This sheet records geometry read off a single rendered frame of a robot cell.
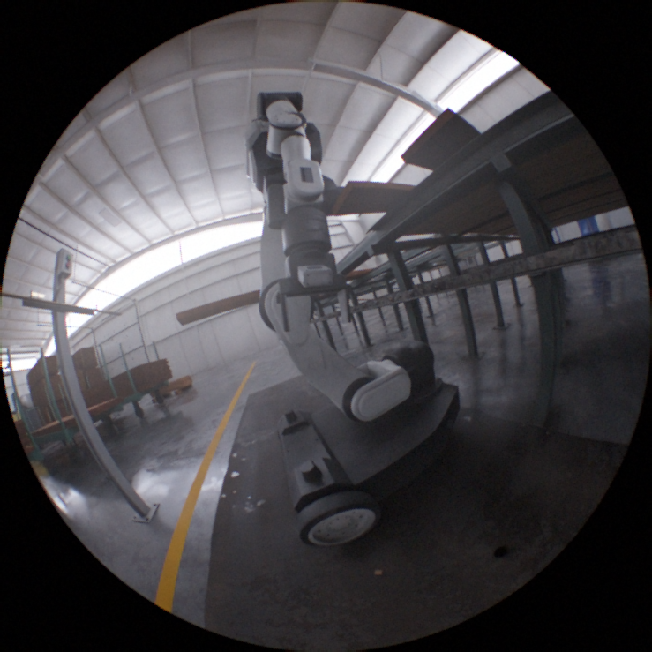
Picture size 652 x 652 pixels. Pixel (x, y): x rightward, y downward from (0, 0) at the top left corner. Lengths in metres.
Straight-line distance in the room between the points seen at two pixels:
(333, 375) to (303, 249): 0.34
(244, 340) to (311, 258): 8.64
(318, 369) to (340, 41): 6.79
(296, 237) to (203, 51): 6.29
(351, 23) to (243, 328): 11.50
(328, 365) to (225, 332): 8.66
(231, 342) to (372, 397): 8.65
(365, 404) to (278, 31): 6.61
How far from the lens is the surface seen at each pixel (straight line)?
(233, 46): 6.35
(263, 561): 0.69
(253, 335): 8.90
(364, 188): 0.55
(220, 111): 6.90
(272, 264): 0.52
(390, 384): 0.56
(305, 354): 0.47
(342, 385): 0.55
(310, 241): 0.32
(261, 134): 0.80
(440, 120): 0.49
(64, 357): 1.09
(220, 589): 0.74
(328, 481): 0.47
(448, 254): 1.27
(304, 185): 0.37
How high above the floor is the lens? 0.57
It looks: 3 degrees down
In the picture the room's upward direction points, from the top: 19 degrees counter-clockwise
